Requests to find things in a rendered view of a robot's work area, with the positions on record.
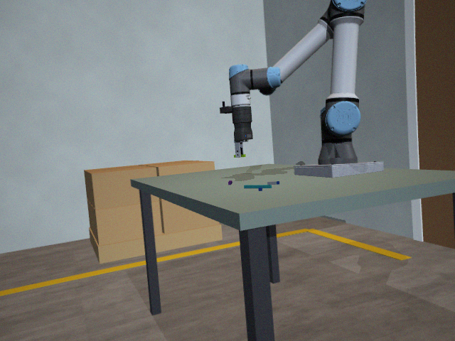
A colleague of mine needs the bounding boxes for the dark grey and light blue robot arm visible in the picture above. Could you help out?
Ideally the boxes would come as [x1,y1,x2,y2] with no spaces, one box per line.
[229,0,367,165]

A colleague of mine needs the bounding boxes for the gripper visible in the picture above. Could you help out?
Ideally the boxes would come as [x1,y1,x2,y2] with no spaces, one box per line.
[220,94,253,157]

